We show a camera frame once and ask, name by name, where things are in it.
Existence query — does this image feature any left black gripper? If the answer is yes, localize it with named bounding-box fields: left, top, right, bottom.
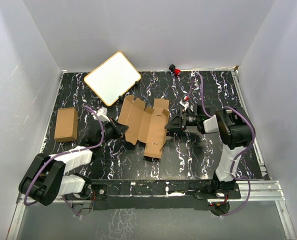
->
left=99, top=117, right=129, bottom=147

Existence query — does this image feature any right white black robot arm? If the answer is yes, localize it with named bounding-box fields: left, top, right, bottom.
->
left=164, top=105, right=256, bottom=199

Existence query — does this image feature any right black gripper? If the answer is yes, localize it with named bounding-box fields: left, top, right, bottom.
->
left=165, top=108, right=201, bottom=132

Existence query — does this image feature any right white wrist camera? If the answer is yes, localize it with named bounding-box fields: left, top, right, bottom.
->
left=179, top=99, right=189, bottom=112

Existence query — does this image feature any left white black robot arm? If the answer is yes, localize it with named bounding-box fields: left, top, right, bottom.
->
left=18, top=118, right=129, bottom=206

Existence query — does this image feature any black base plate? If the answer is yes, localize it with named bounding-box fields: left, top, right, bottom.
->
left=63, top=178, right=242, bottom=211

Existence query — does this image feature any red and black knob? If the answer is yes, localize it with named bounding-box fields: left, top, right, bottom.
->
left=169, top=64, right=181, bottom=76

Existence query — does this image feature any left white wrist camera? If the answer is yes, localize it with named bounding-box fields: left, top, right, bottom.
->
left=96, top=107, right=110, bottom=123

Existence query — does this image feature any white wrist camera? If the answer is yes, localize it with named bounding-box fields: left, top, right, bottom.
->
left=179, top=99, right=189, bottom=112
left=96, top=107, right=110, bottom=123

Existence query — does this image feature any folded brown cardboard box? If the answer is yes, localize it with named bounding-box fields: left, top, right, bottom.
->
left=54, top=107, right=78, bottom=143

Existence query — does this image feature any white board with wooden frame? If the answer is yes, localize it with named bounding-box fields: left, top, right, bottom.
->
left=84, top=51, right=142, bottom=107

